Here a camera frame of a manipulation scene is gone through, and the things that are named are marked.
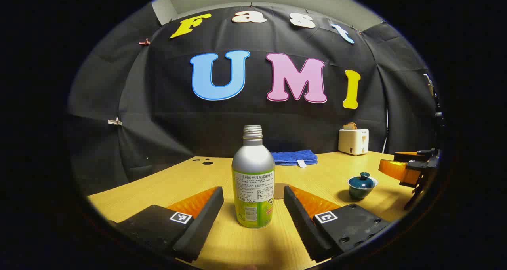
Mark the round brown coaster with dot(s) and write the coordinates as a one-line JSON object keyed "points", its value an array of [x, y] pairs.
{"points": [[279, 191]]}

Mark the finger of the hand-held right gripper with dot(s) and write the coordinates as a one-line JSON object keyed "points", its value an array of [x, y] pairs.
{"points": [[420, 154], [416, 166]]}

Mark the teal teacup white inside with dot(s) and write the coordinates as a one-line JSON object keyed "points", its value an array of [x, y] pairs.
{"points": [[359, 192]]}

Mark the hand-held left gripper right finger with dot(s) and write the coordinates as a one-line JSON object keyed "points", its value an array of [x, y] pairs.
{"points": [[301, 222]]}

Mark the black backdrop cloth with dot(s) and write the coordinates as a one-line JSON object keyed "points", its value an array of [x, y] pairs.
{"points": [[158, 115]]}

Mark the cream toaster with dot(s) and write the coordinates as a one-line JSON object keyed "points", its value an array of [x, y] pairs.
{"points": [[352, 141]]}

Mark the silver green water bottle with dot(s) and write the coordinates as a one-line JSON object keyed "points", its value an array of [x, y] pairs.
{"points": [[253, 159]]}

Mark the teal teacup lid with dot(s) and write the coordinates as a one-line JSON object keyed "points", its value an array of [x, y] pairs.
{"points": [[363, 179]]}

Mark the folded blue towel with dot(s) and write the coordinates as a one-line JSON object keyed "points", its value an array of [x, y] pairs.
{"points": [[293, 157]]}

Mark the brown bread slice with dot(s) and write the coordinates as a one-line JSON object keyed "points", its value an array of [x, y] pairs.
{"points": [[350, 126]]}

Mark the small pale clip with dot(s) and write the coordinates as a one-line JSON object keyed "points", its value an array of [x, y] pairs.
{"points": [[115, 122]]}

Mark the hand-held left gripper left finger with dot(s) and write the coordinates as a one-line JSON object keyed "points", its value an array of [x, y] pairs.
{"points": [[206, 218]]}

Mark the small pink clip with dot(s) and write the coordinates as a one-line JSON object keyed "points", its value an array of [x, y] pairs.
{"points": [[144, 42]]}

